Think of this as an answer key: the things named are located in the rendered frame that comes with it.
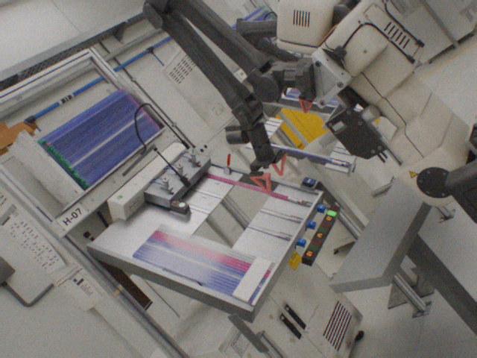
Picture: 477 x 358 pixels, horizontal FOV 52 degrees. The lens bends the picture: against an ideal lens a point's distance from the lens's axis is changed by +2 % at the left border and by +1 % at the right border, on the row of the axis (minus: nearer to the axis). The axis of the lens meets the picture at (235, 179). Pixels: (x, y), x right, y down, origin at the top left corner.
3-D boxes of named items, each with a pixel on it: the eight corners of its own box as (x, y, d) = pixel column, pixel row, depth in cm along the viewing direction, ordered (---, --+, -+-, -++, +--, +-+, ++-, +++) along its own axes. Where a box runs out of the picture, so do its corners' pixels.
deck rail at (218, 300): (255, 319, 162) (254, 306, 158) (252, 324, 161) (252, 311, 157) (92, 253, 190) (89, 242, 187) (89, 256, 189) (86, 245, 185)
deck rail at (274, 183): (323, 202, 210) (323, 191, 206) (321, 205, 208) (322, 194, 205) (185, 163, 238) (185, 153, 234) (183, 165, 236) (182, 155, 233)
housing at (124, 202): (191, 169, 235) (188, 145, 227) (128, 231, 201) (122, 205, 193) (177, 165, 239) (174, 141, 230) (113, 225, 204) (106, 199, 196)
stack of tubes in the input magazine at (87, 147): (162, 128, 227) (122, 84, 223) (88, 188, 191) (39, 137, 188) (150, 140, 236) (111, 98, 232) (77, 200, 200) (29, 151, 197)
